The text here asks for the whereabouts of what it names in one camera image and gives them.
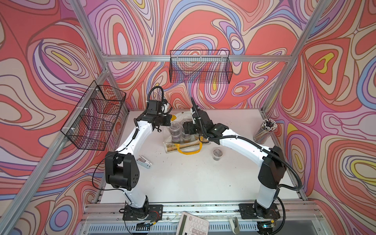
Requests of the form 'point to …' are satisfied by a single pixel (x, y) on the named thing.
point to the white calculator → (189, 224)
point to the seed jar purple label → (175, 130)
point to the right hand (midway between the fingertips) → (190, 128)
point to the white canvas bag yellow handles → (194, 147)
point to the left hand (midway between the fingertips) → (171, 119)
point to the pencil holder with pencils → (268, 126)
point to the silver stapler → (144, 162)
